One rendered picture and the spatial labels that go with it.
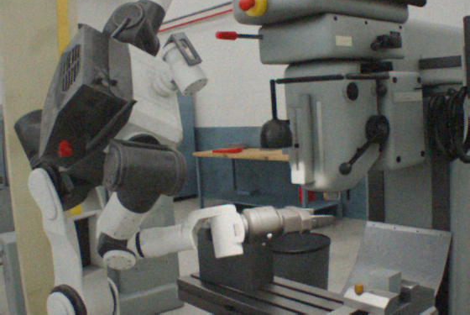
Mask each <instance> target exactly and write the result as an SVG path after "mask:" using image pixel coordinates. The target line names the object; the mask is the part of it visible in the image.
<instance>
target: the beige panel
mask: <svg viewBox="0 0 470 315"><path fill-rule="evenodd" d="M77 24H78V19H77V1H76V0H0V67H1V74H0V75H1V83H2V98H3V121H4V128H5V136H6V150H7V160H8V175H9V183H10V192H11V199H12V207H13V221H14V226H15V230H16V238H17V246H18V261H19V264H20V268H21V276H22V284H23V292H24V298H25V306H26V313H27V315H48V313H47V309H46V306H47V299H48V297H49V296H50V292H51V291H52V290H53V288H54V287H55V268H54V262H53V258H52V249H51V243H50V241H49V240H48V238H47V236H46V234H45V231H44V223H43V219H42V212H41V210H40V207H39V205H38V204H37V203H36V201H35V200H34V198H33V197H32V195H31V194H30V192H29V184H28V178H29V175H30V173H31V166H30V164H29V162H30V161H29V160H28V158H27V156H26V153H25V152H24V149H23V147H22V144H21V143H20V141H19V139H18V135H17V134H16V132H15V130H14V125H15V123H16V121H17V120H18V118H21V117H22V116H23V115H24V114H26V113H28V112H30V111H32V110H35V109H43V108H44V104H45V100H46V95H47V91H48V90H49V87H50V84H51V82H52V79H53V76H54V74H55V68H56V66H57V64H58V62H59V59H60V56H61V54H62V51H63V50H64V49H65V47H66V46H67V45H68V44H69V43H70V42H71V41H72V40H73V38H74V36H75V35H76V34H77V33H78V27H77Z"/></svg>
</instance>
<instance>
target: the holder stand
mask: <svg viewBox="0 0 470 315"><path fill-rule="evenodd" d="M208 227H211V226H210V220H208V221H207V223H206V224H202V225H201V227H200V229H199V230H198V232H197V242H198V243H197V248H198V260H199V271H200V280H203V281H209V282H214V283H217V284H220V285H224V286H230V287H234V288H242V289H245V290H249V291H254V290H255V289H257V288H258V287H261V286H263V285H265V284H267V283H269V282H271V281H272V280H273V279H274V272H273V270H274V259H273V246H272V242H268V243H265V245H263V244H254V245H248V244H247V243H245V242H244V241H243V242H242V248H243V254H242V255H234V256H230V257H227V258H216V257H215V251H214V247H213V241H207V239H206V228H208Z"/></svg>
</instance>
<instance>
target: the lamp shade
mask: <svg viewBox="0 0 470 315"><path fill-rule="evenodd" d="M259 143H260V149H273V148H289V147H293V137H292V132H291V129H290V126H289V124H288V123H286V122H285V121H283V120H281V119H278V118H277V119H271V120H269V121H267V122H266V123H263V124H262V127H261V130H260V134H259Z"/></svg>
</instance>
